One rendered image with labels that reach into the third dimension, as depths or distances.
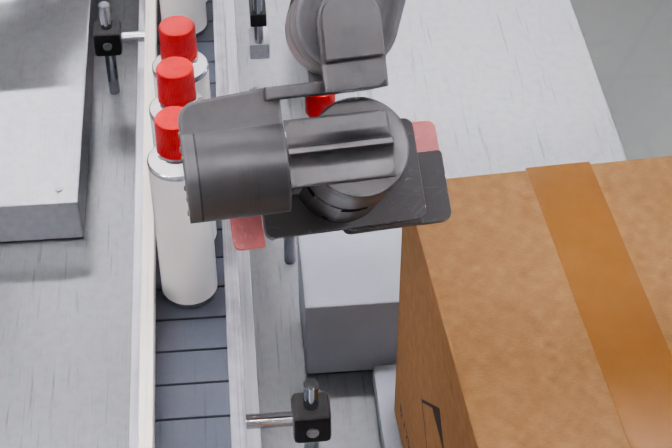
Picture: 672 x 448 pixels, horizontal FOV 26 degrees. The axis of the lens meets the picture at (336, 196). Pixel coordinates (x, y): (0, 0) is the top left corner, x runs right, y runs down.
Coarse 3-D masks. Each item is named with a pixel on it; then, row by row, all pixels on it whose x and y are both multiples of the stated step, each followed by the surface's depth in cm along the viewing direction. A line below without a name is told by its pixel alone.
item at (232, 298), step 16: (224, 16) 153; (224, 32) 150; (224, 48) 148; (224, 64) 146; (224, 80) 145; (224, 224) 129; (224, 240) 128; (224, 256) 126; (224, 272) 125; (240, 320) 121; (240, 336) 119; (240, 352) 118; (240, 368) 117; (240, 384) 116; (240, 400) 114; (240, 416) 113; (240, 432) 112
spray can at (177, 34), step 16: (176, 16) 131; (160, 32) 130; (176, 32) 130; (192, 32) 130; (160, 48) 132; (176, 48) 130; (192, 48) 131; (208, 64) 134; (208, 80) 134; (208, 96) 135
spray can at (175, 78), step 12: (168, 60) 127; (180, 60) 127; (156, 72) 126; (168, 72) 125; (180, 72) 125; (192, 72) 126; (168, 84) 125; (180, 84) 125; (192, 84) 126; (168, 96) 126; (180, 96) 126; (192, 96) 127; (156, 108) 128; (216, 228) 139
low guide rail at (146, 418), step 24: (144, 48) 157; (144, 72) 153; (144, 96) 150; (144, 120) 147; (144, 144) 145; (144, 168) 142; (144, 192) 139; (144, 216) 137; (144, 240) 134; (144, 264) 132; (144, 288) 130; (144, 312) 128; (144, 336) 126; (144, 360) 124; (144, 384) 122; (144, 408) 120; (144, 432) 118
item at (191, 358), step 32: (160, 288) 135; (224, 288) 135; (160, 320) 132; (192, 320) 132; (224, 320) 132; (160, 352) 129; (192, 352) 129; (224, 352) 129; (160, 384) 126; (192, 384) 126; (224, 384) 126; (160, 416) 124; (192, 416) 124; (224, 416) 124
